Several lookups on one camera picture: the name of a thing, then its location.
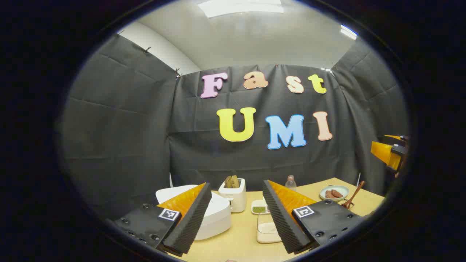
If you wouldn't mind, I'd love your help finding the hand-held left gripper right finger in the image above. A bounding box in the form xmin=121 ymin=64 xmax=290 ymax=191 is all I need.
xmin=262 ymin=179 xmax=364 ymax=254

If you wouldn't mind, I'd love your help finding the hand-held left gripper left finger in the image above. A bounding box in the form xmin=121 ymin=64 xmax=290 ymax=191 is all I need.
xmin=113 ymin=183 xmax=212 ymax=255

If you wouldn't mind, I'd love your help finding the clear tray of white rice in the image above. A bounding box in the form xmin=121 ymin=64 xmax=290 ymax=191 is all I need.
xmin=257 ymin=213 xmax=283 ymax=244

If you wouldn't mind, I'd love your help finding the white rice cooker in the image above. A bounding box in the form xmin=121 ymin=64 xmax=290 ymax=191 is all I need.
xmin=156 ymin=185 xmax=232 ymax=241

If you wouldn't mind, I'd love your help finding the brown wooden spoon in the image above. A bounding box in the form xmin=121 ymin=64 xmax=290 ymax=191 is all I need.
xmin=341 ymin=181 xmax=365 ymax=210

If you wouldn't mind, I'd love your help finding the white divided grain dish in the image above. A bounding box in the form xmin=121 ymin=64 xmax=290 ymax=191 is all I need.
xmin=251 ymin=199 xmax=270 ymax=215

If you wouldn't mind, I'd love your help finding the white toaster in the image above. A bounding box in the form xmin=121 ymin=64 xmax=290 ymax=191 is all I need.
xmin=218 ymin=178 xmax=246 ymax=213

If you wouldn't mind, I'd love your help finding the pale green plate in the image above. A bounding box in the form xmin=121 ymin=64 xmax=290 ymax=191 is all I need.
xmin=320 ymin=185 xmax=350 ymax=202

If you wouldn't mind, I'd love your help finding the black backdrop cloth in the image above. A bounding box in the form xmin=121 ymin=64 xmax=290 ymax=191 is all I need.
xmin=60 ymin=35 xmax=410 ymax=219

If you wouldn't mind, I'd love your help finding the small ceiling light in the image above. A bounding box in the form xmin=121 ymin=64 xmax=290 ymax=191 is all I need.
xmin=340 ymin=25 xmax=358 ymax=40

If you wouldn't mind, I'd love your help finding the ceiling light panel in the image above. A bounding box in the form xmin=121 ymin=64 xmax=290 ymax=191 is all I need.
xmin=198 ymin=0 xmax=284 ymax=18

